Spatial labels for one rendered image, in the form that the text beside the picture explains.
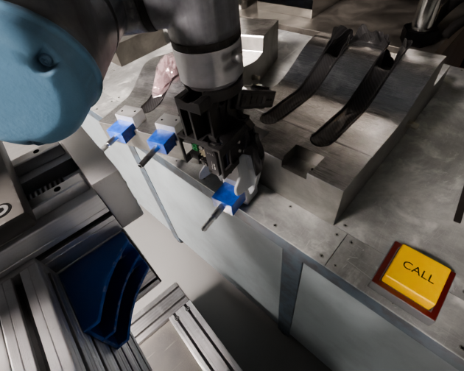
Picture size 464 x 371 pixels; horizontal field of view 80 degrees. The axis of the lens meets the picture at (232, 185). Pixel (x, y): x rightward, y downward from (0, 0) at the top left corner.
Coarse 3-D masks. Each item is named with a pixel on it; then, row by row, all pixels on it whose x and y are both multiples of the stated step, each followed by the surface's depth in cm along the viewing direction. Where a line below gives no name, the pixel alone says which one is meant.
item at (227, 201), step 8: (232, 176) 48; (224, 184) 49; (232, 184) 49; (216, 192) 48; (224, 192) 48; (232, 192) 48; (248, 192) 49; (256, 192) 52; (216, 200) 47; (224, 200) 47; (232, 200) 46; (240, 200) 48; (248, 200) 50; (216, 208) 47; (224, 208) 47; (232, 208) 46; (216, 216) 46; (208, 224) 45
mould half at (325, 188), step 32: (320, 32) 65; (352, 64) 56; (416, 64) 51; (320, 96) 56; (384, 96) 51; (416, 96) 49; (288, 128) 50; (352, 128) 49; (384, 128) 48; (352, 160) 43; (288, 192) 49; (320, 192) 43; (352, 192) 45
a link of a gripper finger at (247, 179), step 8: (240, 160) 40; (248, 160) 42; (240, 168) 41; (248, 168) 43; (240, 176) 42; (248, 176) 43; (256, 176) 43; (240, 184) 42; (248, 184) 44; (256, 184) 45; (240, 192) 42
